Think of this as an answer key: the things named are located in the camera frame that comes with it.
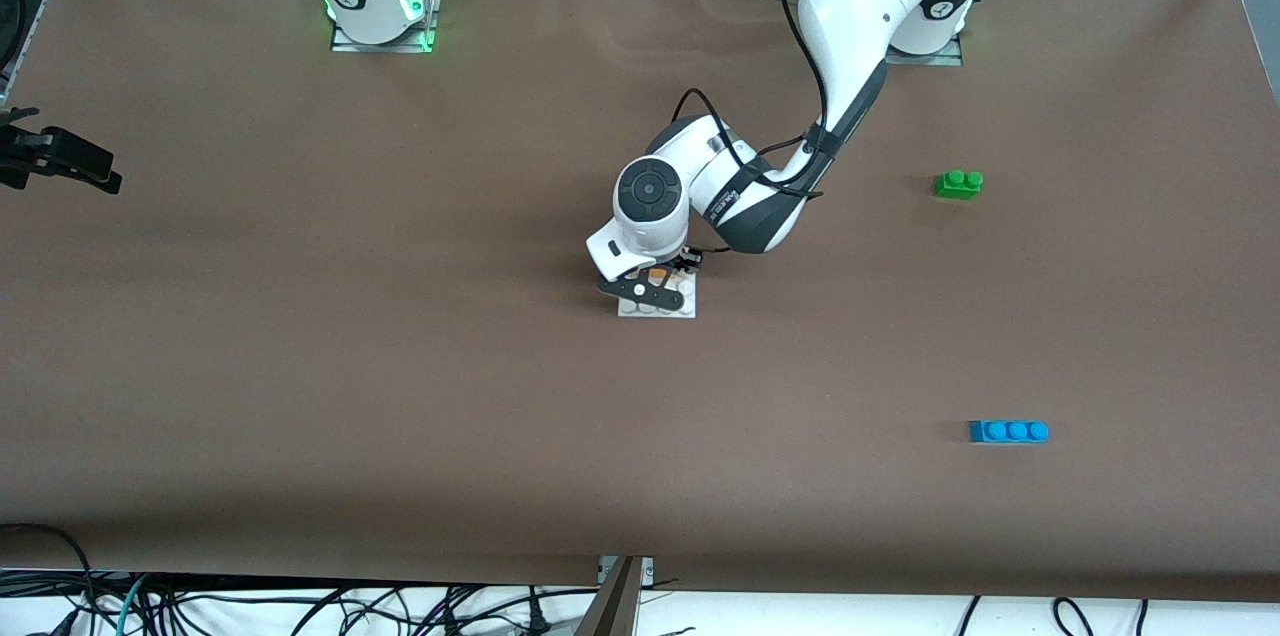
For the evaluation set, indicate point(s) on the brown table cover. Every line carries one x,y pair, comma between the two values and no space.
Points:
400,366

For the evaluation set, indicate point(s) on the aluminium profile beam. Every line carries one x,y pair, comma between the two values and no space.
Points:
608,606

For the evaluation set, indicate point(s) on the small metal table bracket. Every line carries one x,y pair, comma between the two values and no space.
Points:
645,571

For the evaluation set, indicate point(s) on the green two-stud block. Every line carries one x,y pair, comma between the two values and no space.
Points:
958,186

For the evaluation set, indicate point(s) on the white studded base plate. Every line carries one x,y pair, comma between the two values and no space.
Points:
682,309

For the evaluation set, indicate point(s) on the blue three-stud block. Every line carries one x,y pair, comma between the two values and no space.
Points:
1008,432

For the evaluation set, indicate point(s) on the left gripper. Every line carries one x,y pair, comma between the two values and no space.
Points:
686,263

